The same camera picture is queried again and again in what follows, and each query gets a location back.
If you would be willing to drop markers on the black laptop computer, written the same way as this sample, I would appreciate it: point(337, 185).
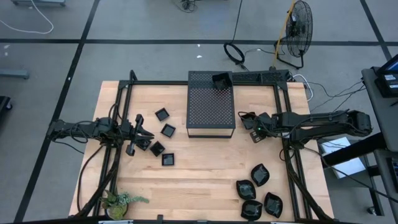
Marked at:
point(387, 82)

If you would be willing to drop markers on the black perforated metal shelf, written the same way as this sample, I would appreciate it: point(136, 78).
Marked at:
point(211, 109)

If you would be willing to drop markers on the grey side table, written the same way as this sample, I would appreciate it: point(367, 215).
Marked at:
point(382, 118)

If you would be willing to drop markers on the black flared square bowl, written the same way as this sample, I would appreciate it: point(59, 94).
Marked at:
point(222, 81)
point(247, 119)

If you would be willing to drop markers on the grey floor bar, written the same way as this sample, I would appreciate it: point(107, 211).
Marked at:
point(14, 74)

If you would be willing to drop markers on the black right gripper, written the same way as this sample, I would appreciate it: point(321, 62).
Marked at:
point(269, 124)

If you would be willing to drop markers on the black table edge clamp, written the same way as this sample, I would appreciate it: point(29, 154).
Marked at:
point(160, 217)

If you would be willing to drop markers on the silver metal bracket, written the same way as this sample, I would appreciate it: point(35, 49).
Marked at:
point(115, 222)

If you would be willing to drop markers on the small black square plate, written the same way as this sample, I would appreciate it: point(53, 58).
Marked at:
point(168, 130)
point(168, 159)
point(145, 146)
point(157, 148)
point(162, 114)

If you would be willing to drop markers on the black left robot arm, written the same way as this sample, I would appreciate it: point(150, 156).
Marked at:
point(93, 129)

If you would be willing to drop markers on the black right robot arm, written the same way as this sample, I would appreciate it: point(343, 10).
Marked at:
point(326, 126)

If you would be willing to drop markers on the black aluminium table frame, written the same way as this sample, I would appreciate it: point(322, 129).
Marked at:
point(149, 82)

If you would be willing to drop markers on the black keyboard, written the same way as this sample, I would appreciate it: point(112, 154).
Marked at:
point(394, 174)

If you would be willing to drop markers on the white paper sheet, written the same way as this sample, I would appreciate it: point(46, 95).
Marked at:
point(348, 166)

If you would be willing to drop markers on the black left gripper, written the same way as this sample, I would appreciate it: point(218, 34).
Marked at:
point(132, 132)

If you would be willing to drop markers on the black floor fan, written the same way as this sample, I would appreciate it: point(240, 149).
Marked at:
point(299, 28)

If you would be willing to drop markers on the small potted succulent plant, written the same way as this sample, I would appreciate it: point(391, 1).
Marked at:
point(118, 203)

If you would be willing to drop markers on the grey cart base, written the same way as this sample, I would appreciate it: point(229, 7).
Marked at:
point(37, 2)

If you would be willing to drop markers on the black leaf-shaped plate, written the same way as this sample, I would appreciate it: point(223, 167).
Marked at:
point(245, 189)
point(273, 204)
point(251, 210)
point(260, 174)

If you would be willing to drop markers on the black perforated control box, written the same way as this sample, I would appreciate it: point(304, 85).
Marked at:
point(267, 76)

